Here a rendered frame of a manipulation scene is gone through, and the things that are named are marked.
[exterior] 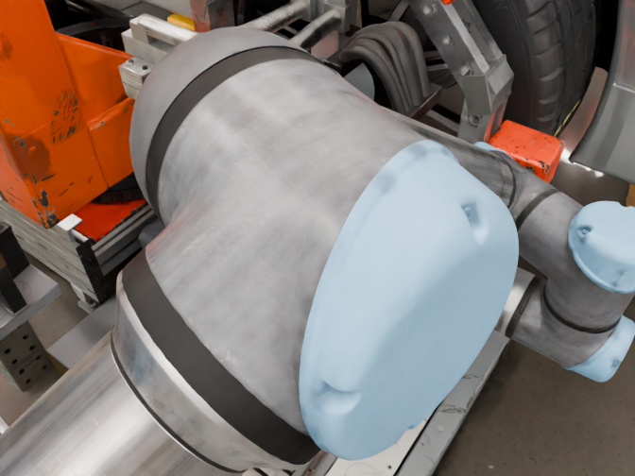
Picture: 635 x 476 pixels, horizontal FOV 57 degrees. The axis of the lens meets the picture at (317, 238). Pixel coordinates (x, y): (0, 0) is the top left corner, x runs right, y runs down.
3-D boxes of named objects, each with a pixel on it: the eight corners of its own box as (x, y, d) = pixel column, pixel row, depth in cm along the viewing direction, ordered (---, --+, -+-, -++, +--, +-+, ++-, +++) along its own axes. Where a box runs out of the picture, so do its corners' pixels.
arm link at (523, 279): (523, 303, 70) (496, 351, 65) (488, 286, 72) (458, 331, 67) (541, 262, 64) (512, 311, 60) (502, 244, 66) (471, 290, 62)
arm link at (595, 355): (649, 303, 59) (618, 349, 65) (544, 256, 64) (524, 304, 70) (627, 357, 55) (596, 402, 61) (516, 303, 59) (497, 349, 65)
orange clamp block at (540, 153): (495, 156, 89) (553, 178, 85) (472, 183, 84) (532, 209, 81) (506, 117, 84) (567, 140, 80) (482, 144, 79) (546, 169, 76)
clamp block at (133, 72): (194, 79, 88) (188, 47, 84) (148, 108, 83) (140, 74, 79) (169, 69, 90) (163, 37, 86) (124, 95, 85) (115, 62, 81)
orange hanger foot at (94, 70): (262, 85, 157) (251, -49, 132) (110, 191, 128) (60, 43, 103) (216, 66, 164) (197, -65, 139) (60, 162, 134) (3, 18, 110)
